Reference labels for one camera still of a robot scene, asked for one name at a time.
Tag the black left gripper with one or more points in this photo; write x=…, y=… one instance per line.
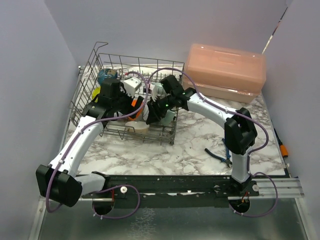
x=130, y=108

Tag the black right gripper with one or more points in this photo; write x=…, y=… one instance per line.
x=152, y=117

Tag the white round bowl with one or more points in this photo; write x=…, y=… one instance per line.
x=134, y=102

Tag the celadon green bowl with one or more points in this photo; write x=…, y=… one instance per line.
x=168, y=118

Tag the beige patterned bowl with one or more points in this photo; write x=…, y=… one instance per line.
x=138, y=127

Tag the yellow-green bowl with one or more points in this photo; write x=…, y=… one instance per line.
x=95, y=93

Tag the dark brown bowl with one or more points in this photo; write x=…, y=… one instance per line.
x=106, y=73

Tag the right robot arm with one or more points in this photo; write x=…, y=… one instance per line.
x=239, y=130

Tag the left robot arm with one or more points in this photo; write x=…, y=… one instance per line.
x=58, y=181

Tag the orange-tipped screwdriver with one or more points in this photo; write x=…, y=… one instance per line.
x=283, y=149

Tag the grey wire dish rack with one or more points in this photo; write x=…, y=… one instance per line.
x=152, y=69

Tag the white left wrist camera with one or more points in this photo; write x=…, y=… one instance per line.
x=131, y=85

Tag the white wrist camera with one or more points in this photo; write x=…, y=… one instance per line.
x=155, y=91
x=131, y=85

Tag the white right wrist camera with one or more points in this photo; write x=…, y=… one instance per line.
x=155, y=91

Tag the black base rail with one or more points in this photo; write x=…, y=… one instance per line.
x=173, y=191

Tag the blue-handled pliers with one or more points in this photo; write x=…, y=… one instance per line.
x=226, y=160

